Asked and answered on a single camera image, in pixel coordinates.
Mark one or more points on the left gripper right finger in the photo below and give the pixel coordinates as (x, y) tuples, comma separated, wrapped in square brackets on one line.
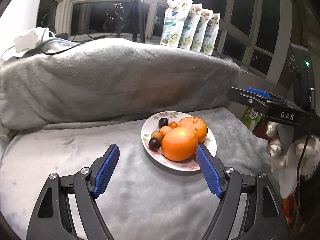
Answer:
[(263, 217)]

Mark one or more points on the large smooth orange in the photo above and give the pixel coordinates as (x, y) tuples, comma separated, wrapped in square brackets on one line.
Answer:
[(179, 144)]

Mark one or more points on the black tripod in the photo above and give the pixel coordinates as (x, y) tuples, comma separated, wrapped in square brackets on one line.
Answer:
[(135, 18)]

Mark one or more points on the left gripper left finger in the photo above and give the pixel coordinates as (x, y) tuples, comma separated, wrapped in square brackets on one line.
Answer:
[(52, 218)]

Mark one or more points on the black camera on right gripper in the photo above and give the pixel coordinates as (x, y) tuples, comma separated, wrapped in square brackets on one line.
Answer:
[(299, 62)]

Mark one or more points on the small mandarin orange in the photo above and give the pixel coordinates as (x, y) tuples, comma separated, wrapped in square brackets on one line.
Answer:
[(165, 129)]

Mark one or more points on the rough spotted orange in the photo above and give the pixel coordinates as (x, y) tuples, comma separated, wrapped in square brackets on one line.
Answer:
[(197, 125)]

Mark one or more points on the tiny orange kumquat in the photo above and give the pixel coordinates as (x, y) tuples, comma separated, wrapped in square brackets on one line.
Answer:
[(173, 125)]

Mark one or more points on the green packaged item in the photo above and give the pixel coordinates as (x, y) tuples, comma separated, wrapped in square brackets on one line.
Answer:
[(251, 119)]

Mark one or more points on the floral white plate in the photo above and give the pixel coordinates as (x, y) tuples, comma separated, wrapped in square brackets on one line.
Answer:
[(188, 165)]

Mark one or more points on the refill pouch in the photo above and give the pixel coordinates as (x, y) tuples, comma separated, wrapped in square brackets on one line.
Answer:
[(190, 26), (198, 37), (174, 18), (210, 34)]

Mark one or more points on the white crumpled cloth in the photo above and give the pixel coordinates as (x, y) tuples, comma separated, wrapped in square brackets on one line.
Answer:
[(32, 39)]

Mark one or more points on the grey sofa back cushion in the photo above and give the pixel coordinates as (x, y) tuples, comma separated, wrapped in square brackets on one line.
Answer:
[(109, 79)]

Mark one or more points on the dark plum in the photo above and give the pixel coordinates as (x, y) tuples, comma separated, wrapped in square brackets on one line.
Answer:
[(163, 122), (154, 144)]

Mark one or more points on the right white gloved hand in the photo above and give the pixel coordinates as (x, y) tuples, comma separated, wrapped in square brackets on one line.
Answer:
[(289, 156)]

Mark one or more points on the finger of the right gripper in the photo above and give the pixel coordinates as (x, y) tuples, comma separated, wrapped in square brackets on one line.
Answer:
[(255, 101), (259, 92)]

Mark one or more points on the brown longan fruit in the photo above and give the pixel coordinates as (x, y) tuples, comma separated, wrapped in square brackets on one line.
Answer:
[(158, 135)]

